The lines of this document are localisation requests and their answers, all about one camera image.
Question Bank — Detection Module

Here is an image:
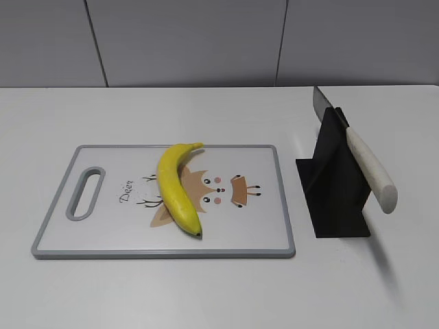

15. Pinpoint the grey-rimmed deer cutting board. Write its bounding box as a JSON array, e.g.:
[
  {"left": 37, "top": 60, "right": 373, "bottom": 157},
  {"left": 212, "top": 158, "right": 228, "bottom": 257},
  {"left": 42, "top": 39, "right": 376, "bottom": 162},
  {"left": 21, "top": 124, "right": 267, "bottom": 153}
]
[{"left": 32, "top": 145, "right": 296, "bottom": 259}]

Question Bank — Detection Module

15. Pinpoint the white-handled kitchen knife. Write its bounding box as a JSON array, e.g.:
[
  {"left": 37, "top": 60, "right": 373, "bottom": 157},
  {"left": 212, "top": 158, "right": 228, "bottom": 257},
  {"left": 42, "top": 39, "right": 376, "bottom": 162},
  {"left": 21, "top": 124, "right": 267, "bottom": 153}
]
[{"left": 313, "top": 86, "right": 398, "bottom": 214}]

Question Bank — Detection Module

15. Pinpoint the yellow plastic banana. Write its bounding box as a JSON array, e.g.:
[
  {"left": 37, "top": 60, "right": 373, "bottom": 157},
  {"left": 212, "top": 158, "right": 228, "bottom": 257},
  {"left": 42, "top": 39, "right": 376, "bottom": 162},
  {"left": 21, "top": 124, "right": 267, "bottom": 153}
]
[{"left": 157, "top": 143, "right": 204, "bottom": 238}]

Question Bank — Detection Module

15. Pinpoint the black knife stand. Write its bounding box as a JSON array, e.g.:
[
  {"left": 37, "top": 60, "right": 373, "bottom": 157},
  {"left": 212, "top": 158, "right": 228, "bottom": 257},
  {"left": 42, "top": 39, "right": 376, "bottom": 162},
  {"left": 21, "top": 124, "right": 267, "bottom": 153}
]
[{"left": 296, "top": 108, "right": 370, "bottom": 238}]

